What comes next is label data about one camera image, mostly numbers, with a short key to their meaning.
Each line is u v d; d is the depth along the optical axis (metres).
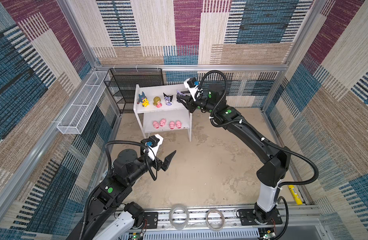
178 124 0.89
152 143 0.50
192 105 0.64
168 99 0.73
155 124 0.89
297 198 0.79
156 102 0.74
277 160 0.46
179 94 0.69
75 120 0.91
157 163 0.54
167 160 0.55
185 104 0.66
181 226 0.72
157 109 0.76
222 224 0.72
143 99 0.74
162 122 0.89
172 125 0.89
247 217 0.73
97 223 0.42
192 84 0.59
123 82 1.04
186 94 0.69
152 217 0.75
